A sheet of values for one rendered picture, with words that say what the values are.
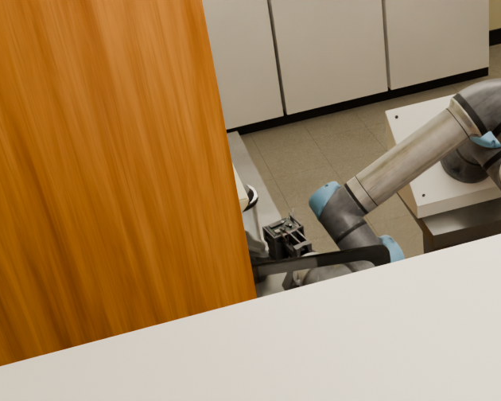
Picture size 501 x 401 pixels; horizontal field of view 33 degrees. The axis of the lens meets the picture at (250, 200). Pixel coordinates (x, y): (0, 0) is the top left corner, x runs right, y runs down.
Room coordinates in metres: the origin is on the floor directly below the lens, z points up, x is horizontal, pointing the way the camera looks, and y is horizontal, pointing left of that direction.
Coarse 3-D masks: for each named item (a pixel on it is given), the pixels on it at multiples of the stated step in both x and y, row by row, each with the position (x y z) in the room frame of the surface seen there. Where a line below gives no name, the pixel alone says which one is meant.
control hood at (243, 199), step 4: (232, 164) 1.22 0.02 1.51; (236, 172) 1.19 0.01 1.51; (236, 176) 1.17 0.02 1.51; (236, 180) 1.16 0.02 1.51; (236, 184) 1.15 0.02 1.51; (240, 184) 1.15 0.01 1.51; (240, 188) 1.13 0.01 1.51; (240, 192) 1.12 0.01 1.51; (244, 192) 1.12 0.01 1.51; (240, 196) 1.11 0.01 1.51; (244, 196) 1.11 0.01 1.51; (240, 200) 1.10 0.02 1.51; (244, 200) 1.10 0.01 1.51; (248, 200) 1.10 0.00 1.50; (240, 204) 1.10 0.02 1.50; (244, 204) 1.10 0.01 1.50; (244, 208) 1.10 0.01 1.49
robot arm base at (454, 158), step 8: (456, 152) 1.81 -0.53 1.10; (448, 160) 1.84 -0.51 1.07; (456, 160) 1.82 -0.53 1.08; (464, 160) 1.79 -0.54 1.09; (448, 168) 1.84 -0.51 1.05; (456, 168) 1.83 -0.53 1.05; (464, 168) 1.80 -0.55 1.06; (472, 168) 1.79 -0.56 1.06; (480, 168) 1.79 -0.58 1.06; (456, 176) 1.82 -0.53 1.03; (464, 176) 1.81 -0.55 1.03; (472, 176) 1.81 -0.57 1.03; (480, 176) 1.81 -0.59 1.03; (488, 176) 1.82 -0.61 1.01
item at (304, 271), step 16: (304, 256) 1.09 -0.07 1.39; (320, 256) 1.08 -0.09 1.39; (336, 256) 1.08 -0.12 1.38; (352, 256) 1.08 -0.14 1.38; (368, 256) 1.08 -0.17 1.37; (384, 256) 1.08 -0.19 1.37; (256, 272) 1.09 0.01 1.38; (272, 272) 1.09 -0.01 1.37; (288, 272) 1.09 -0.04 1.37; (304, 272) 1.08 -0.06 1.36; (320, 272) 1.08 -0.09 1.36; (336, 272) 1.08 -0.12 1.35; (352, 272) 1.08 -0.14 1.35; (256, 288) 1.09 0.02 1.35; (272, 288) 1.09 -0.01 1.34; (288, 288) 1.09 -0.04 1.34
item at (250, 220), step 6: (252, 198) 1.66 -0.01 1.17; (246, 210) 1.64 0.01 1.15; (252, 210) 1.66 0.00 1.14; (246, 216) 1.64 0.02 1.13; (252, 216) 1.65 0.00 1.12; (246, 222) 1.64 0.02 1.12; (252, 222) 1.65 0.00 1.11; (258, 222) 1.68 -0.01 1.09; (246, 228) 1.64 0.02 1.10; (252, 228) 1.65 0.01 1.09; (258, 228) 1.67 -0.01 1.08; (252, 234) 1.65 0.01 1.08; (258, 234) 1.66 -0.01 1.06
